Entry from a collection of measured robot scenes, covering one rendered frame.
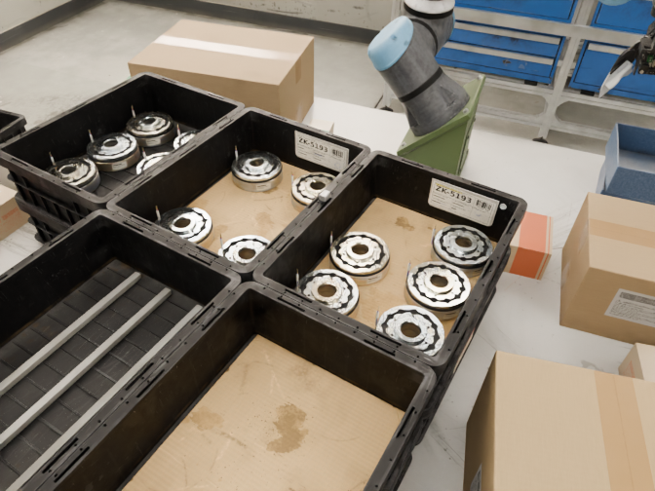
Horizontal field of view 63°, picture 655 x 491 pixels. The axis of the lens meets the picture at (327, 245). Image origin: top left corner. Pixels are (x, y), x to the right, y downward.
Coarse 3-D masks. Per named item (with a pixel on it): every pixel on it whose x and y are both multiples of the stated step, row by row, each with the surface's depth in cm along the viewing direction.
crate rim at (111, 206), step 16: (240, 112) 110; (256, 112) 111; (224, 128) 106; (304, 128) 106; (192, 144) 101; (352, 144) 102; (176, 160) 97; (144, 176) 94; (336, 176) 95; (128, 192) 90; (112, 208) 87; (304, 208) 88; (144, 224) 84; (176, 240) 82; (272, 240) 82; (208, 256) 79; (256, 256) 80; (240, 272) 77
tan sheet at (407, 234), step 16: (368, 208) 104; (384, 208) 104; (400, 208) 104; (368, 224) 101; (384, 224) 101; (400, 224) 101; (416, 224) 101; (432, 224) 101; (448, 224) 101; (384, 240) 98; (400, 240) 98; (416, 240) 98; (400, 256) 95; (416, 256) 95; (400, 272) 92; (368, 288) 89; (384, 288) 89; (400, 288) 89; (368, 304) 86; (384, 304) 86; (400, 304) 86; (368, 320) 84; (448, 320) 84
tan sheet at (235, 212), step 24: (288, 168) 113; (216, 192) 107; (240, 192) 107; (264, 192) 107; (288, 192) 107; (216, 216) 101; (240, 216) 102; (264, 216) 102; (288, 216) 102; (216, 240) 97
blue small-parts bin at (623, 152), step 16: (624, 128) 128; (640, 128) 127; (608, 144) 130; (624, 144) 131; (640, 144) 129; (608, 160) 125; (624, 160) 128; (640, 160) 128; (608, 176) 121; (624, 176) 116; (640, 176) 114; (608, 192) 119; (624, 192) 118; (640, 192) 117
